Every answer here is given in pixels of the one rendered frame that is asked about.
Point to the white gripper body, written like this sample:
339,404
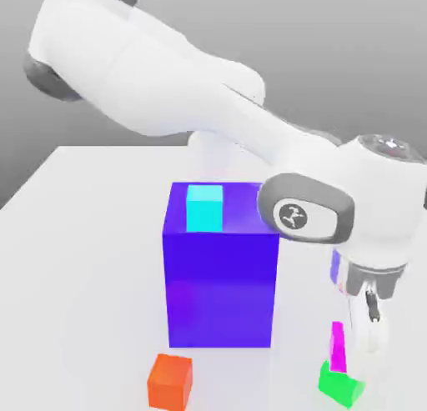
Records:
362,334

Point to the small magenta cube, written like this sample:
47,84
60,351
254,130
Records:
338,349

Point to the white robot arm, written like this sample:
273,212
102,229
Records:
140,74

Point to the small green cube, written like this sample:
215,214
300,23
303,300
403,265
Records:
337,386

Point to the small orange cube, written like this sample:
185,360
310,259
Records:
168,382

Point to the small cyan cube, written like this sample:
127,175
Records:
204,211

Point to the large blue box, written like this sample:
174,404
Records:
220,284

